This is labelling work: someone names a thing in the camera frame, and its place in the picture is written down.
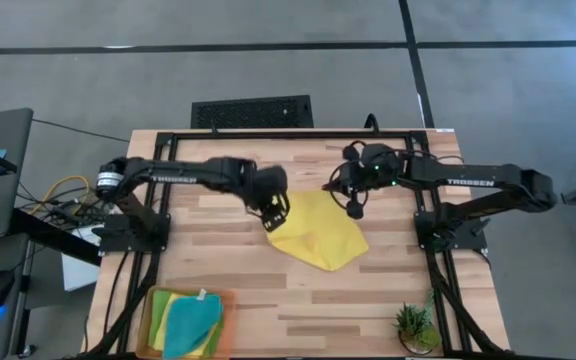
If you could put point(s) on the black desk beam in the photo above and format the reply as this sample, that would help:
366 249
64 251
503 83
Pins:
53 240

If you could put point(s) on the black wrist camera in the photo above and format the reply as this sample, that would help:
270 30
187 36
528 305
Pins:
276 219
355 208

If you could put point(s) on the white paper sheet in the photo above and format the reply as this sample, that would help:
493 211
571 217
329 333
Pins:
78 270

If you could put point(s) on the small potted green plant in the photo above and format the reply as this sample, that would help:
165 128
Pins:
415 325

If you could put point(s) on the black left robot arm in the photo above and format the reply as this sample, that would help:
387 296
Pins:
178 175

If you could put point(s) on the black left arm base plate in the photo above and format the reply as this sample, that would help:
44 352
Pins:
118 240

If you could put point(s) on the black metal table frame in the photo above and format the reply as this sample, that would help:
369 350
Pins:
268 134

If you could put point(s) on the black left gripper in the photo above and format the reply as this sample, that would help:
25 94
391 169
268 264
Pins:
265 182

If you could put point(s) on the green microfiber towel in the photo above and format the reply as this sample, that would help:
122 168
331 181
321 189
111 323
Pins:
155 310

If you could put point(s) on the large yellow microfiber towel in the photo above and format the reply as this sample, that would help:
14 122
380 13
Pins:
323 235

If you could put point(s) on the teal microfiber towel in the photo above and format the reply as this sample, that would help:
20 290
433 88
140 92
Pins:
193 325

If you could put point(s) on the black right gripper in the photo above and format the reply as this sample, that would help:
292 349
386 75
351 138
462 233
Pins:
373 170

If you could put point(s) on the small yellow microfiber towel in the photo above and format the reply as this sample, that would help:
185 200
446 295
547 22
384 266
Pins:
168 320

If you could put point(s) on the black perforated computer case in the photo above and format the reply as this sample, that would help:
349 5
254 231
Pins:
253 112

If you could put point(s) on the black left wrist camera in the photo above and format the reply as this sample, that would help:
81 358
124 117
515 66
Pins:
276 219

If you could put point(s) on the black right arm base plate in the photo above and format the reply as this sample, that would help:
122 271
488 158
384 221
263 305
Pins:
463 240

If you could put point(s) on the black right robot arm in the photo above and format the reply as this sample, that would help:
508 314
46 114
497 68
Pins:
473 180

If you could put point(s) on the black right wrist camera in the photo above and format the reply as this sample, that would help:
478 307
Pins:
355 208

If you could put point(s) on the orange plastic tray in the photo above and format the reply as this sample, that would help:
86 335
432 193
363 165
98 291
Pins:
229 310

